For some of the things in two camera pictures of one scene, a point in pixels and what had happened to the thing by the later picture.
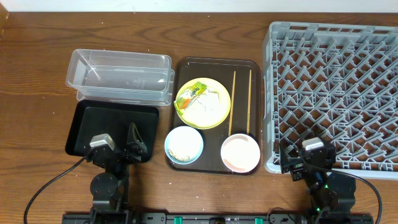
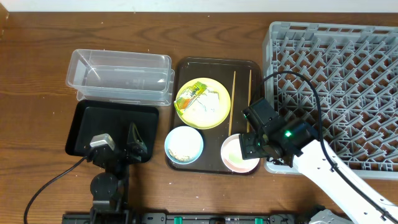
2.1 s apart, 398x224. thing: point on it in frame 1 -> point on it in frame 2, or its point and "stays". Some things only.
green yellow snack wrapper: (181, 102) stays
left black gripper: (137, 149) stays
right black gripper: (297, 166) -> (247, 149)
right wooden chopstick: (249, 101) stays
